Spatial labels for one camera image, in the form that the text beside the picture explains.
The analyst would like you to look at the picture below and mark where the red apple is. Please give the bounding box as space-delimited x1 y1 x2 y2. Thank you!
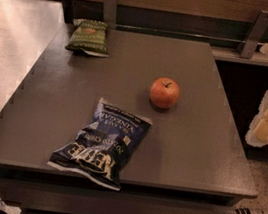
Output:
149 77 180 109

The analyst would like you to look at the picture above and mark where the left metal rail bracket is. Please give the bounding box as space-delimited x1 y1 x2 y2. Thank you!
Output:
103 0 118 29

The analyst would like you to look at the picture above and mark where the right metal rail bracket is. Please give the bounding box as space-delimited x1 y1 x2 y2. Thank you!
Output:
239 10 268 59

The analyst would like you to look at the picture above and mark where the blue kettle chip bag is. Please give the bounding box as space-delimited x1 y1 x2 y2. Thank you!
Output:
48 98 153 190

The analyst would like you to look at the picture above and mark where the green jalapeno chip bag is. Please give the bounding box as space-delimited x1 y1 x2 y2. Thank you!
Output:
66 18 109 57

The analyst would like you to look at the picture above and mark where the metal rail bracket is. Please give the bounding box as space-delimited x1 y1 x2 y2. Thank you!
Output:
239 10 268 59
103 0 118 29

